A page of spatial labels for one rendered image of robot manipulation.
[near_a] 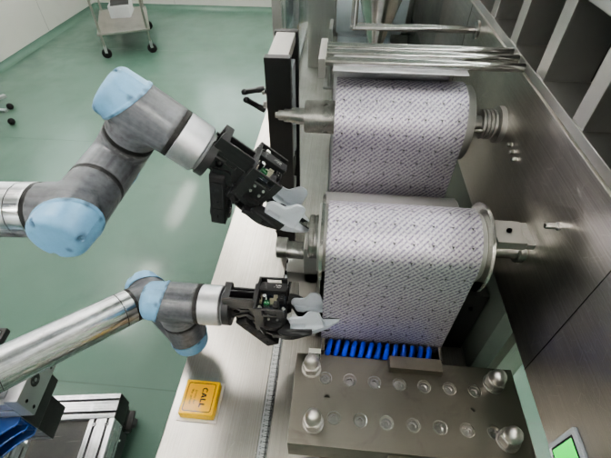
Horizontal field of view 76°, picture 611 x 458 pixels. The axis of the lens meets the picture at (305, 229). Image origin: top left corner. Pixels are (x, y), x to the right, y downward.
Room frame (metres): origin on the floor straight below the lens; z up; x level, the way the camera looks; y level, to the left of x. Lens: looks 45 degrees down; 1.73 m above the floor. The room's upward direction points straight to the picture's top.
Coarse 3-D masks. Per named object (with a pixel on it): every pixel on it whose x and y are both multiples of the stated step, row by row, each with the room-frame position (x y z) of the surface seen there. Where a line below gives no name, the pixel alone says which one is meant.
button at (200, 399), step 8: (192, 384) 0.35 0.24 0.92; (200, 384) 0.35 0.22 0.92; (208, 384) 0.35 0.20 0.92; (216, 384) 0.35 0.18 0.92; (192, 392) 0.33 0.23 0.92; (200, 392) 0.33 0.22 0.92; (208, 392) 0.33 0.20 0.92; (216, 392) 0.33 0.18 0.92; (184, 400) 0.31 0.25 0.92; (192, 400) 0.31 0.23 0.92; (200, 400) 0.31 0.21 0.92; (208, 400) 0.31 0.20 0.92; (216, 400) 0.32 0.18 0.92; (184, 408) 0.30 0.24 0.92; (192, 408) 0.30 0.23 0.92; (200, 408) 0.30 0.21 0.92; (208, 408) 0.30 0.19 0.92; (184, 416) 0.29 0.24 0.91; (192, 416) 0.29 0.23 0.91; (200, 416) 0.28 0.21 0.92; (208, 416) 0.28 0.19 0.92
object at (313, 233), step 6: (312, 216) 0.47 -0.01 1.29; (318, 216) 0.47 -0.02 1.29; (312, 222) 0.46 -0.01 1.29; (318, 222) 0.46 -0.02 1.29; (312, 228) 0.45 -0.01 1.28; (312, 234) 0.44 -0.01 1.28; (312, 240) 0.43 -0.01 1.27; (312, 246) 0.43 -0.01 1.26; (312, 252) 0.42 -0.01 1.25; (312, 258) 0.43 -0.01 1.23
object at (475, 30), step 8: (360, 24) 1.00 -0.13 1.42; (368, 24) 1.00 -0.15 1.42; (376, 24) 1.00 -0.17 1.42; (384, 24) 1.00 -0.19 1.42; (392, 24) 1.00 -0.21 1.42; (400, 24) 0.99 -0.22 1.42; (480, 24) 0.97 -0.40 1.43; (432, 32) 0.98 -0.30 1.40; (440, 32) 0.98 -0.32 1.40; (448, 32) 0.98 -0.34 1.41; (456, 32) 0.98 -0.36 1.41; (464, 32) 0.97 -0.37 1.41; (472, 32) 0.97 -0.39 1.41
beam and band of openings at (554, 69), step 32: (480, 0) 1.04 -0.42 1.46; (512, 0) 0.91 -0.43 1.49; (544, 0) 0.76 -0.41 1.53; (576, 0) 0.61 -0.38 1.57; (608, 0) 0.53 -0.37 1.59; (512, 32) 0.83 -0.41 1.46; (544, 32) 0.75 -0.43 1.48; (576, 32) 0.61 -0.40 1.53; (608, 32) 0.60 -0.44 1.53; (544, 64) 0.62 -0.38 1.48; (576, 64) 0.60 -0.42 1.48; (608, 64) 0.47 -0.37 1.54; (544, 96) 0.58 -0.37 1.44; (576, 96) 0.55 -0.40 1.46; (608, 96) 0.45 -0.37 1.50; (576, 128) 0.46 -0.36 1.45; (608, 128) 0.45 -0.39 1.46; (608, 160) 0.39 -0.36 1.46
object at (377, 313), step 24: (336, 288) 0.39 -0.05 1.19; (360, 288) 0.39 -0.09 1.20; (384, 288) 0.39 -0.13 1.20; (336, 312) 0.39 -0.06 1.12; (360, 312) 0.39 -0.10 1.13; (384, 312) 0.39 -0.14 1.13; (408, 312) 0.38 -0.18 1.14; (432, 312) 0.38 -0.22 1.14; (456, 312) 0.38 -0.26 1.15; (336, 336) 0.39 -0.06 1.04; (360, 336) 0.39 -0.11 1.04; (384, 336) 0.39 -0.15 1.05; (408, 336) 0.38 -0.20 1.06; (432, 336) 0.38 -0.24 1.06
